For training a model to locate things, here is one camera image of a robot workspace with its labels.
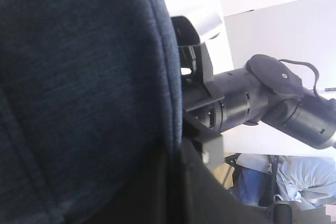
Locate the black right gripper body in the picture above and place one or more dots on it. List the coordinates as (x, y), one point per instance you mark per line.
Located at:
(201, 120)

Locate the dark navy fabric lunch bag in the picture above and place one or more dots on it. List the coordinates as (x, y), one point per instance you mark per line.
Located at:
(91, 119)

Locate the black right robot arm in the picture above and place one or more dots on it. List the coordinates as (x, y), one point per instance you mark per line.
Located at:
(264, 90)

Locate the person in blue shirt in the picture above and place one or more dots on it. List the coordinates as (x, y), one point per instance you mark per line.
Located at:
(308, 181)

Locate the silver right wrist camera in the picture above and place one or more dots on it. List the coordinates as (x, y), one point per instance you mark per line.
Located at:
(196, 25)

